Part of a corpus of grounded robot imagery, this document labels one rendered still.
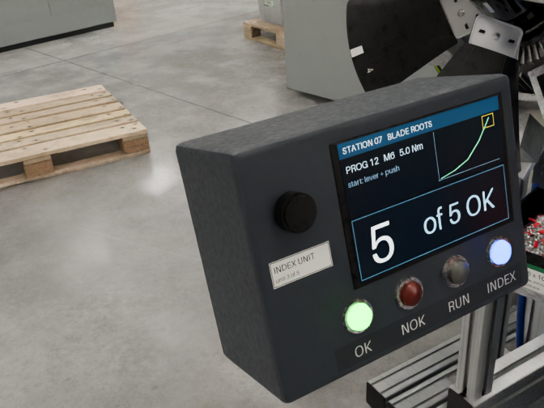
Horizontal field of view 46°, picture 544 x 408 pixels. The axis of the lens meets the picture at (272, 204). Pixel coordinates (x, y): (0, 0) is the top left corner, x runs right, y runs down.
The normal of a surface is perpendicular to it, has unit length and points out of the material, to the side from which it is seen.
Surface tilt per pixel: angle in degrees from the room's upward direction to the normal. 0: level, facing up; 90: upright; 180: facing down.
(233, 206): 90
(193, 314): 0
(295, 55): 90
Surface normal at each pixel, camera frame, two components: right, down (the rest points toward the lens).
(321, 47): -0.73, 0.36
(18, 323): -0.06, -0.88
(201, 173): -0.85, 0.29
